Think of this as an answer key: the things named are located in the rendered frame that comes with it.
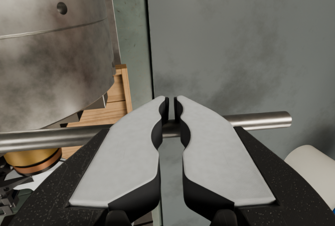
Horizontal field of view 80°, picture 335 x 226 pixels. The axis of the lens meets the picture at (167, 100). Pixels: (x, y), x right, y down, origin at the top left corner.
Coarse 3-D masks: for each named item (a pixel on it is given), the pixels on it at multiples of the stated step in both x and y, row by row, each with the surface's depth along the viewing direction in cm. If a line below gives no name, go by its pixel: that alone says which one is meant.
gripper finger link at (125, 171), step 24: (120, 120) 10; (144, 120) 10; (120, 144) 9; (144, 144) 8; (96, 168) 7; (120, 168) 7; (144, 168) 7; (96, 192) 6; (120, 192) 6; (144, 192) 7
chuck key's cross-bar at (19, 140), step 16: (272, 112) 14; (64, 128) 12; (80, 128) 12; (96, 128) 12; (176, 128) 13; (256, 128) 14; (272, 128) 14; (0, 144) 11; (16, 144) 11; (32, 144) 11; (48, 144) 12; (64, 144) 12; (80, 144) 12
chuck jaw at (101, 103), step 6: (102, 96) 31; (96, 102) 31; (102, 102) 31; (84, 108) 31; (90, 108) 32; (96, 108) 32; (78, 114) 32; (66, 120) 32; (72, 120) 32; (78, 120) 32; (48, 126) 32; (54, 126) 32; (60, 126) 32; (66, 126) 35
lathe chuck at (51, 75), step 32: (64, 32) 19; (96, 32) 24; (0, 64) 16; (32, 64) 18; (64, 64) 20; (96, 64) 24; (0, 96) 17; (32, 96) 19; (64, 96) 21; (96, 96) 25; (0, 128) 18; (32, 128) 19
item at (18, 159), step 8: (8, 152) 30; (16, 152) 30; (24, 152) 31; (32, 152) 31; (40, 152) 32; (48, 152) 33; (56, 152) 36; (8, 160) 31; (16, 160) 31; (24, 160) 31; (32, 160) 32; (40, 160) 32; (48, 160) 34; (56, 160) 36; (16, 168) 33; (24, 168) 32; (32, 168) 33; (40, 168) 33; (48, 168) 34
